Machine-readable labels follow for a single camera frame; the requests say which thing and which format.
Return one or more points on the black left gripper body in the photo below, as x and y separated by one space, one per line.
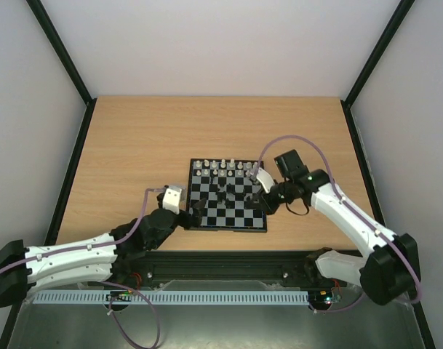
187 222

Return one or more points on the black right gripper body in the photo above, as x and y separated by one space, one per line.
261 200

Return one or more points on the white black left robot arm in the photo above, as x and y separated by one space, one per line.
26 270

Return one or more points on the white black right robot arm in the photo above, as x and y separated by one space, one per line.
388 264

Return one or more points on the black white chess board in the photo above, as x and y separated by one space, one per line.
226 191

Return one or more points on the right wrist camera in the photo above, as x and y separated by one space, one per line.
261 176

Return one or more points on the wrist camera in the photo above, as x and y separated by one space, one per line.
261 176
171 198

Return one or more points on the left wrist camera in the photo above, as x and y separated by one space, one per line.
171 198

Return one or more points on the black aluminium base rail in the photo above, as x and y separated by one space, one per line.
150 269

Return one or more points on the light blue cable duct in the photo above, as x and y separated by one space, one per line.
101 297

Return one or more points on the black frame post right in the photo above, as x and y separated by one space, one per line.
390 30

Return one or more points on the black frame post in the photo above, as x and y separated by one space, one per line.
50 31
390 30

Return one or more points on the black frame post left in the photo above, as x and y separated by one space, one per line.
50 31

